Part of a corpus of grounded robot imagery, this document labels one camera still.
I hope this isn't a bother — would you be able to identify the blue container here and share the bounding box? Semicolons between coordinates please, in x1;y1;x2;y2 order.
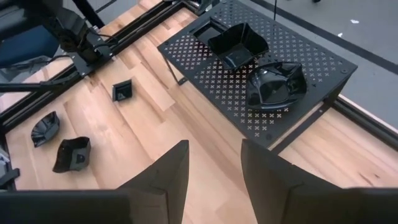
0;24;62;68

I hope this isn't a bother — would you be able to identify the small black square plate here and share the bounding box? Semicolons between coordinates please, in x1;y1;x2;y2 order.
192;19;229;47

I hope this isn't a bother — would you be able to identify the black wavy square bowl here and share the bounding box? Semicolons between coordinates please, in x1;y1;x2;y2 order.
52;136;92;174
207;22;270;72

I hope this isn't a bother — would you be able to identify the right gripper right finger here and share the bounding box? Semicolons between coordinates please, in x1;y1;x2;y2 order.
240;138;398;224

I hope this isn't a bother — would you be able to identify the small black square cup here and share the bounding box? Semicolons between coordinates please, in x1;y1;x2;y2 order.
111;79;134;103

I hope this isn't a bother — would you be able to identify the black perforated metal rack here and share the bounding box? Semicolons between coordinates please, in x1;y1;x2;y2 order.
157;0;359;155

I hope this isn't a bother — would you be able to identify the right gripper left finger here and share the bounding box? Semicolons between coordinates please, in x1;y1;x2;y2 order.
0;139;190;224

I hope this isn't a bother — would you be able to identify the black metal table frame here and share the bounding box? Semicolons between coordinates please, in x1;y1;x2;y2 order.
0;0;398;190

